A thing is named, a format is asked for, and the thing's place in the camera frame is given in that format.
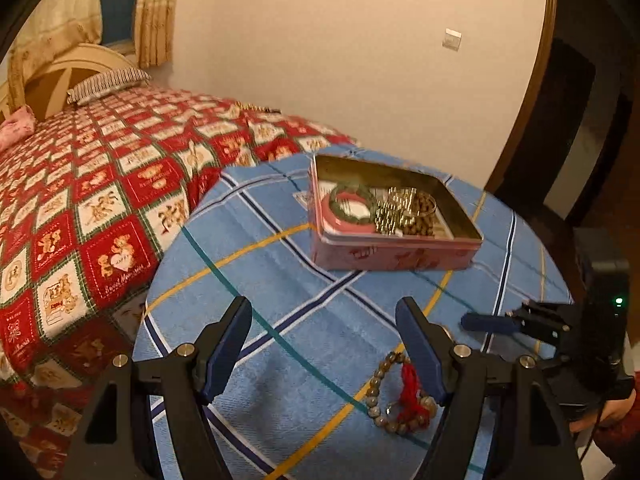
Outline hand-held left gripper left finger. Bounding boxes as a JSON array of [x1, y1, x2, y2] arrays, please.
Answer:
[[62, 296, 253, 480]]

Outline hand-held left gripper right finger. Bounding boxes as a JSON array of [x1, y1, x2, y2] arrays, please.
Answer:
[[395, 296, 586, 480]]

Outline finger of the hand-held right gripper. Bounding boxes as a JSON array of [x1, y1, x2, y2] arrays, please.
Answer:
[[460, 301, 573, 347]]

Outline grey bead bracelet red tassel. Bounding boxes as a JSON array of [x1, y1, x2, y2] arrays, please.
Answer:
[[366, 351, 438, 436]]

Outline pink tin box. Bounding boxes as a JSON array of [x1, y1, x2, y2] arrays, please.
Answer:
[[307, 154, 485, 272]]

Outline brown wooden bead necklace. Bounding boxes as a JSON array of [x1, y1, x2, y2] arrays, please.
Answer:
[[400, 191, 438, 237]]

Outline silver bead bracelet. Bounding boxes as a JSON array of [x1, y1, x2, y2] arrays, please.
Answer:
[[372, 186, 418, 235]]

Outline green jade bracelet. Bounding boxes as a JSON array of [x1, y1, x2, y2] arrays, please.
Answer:
[[327, 182, 378, 226]]

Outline person's right forearm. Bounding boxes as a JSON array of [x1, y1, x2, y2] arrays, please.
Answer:
[[597, 410, 640, 468]]

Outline person's right hand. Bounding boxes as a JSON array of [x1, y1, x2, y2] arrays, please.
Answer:
[[569, 391, 640, 435]]

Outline blue plaid cloth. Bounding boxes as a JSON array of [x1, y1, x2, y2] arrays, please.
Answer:
[[132, 145, 576, 480]]

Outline red printed blanket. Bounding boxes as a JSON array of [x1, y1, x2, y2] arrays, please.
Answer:
[[0, 85, 361, 480]]

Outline striped pillow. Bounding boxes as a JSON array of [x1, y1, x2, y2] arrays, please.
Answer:
[[66, 66, 152, 107]]

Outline pink pillow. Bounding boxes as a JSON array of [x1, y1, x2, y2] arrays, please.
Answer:
[[0, 106, 38, 151]]

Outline cream wooden headboard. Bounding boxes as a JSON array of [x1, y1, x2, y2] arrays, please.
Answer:
[[7, 42, 138, 121]]

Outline narrow beige patterned curtain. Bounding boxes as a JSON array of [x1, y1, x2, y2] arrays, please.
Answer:
[[134, 0, 182, 68]]

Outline window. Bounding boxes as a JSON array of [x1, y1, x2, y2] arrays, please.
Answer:
[[100, 0, 146, 43]]

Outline wide beige patterned curtain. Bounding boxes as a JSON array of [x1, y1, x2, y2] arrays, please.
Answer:
[[10, 0, 103, 68]]

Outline black cable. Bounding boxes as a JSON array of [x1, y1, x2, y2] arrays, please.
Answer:
[[575, 404, 603, 466]]

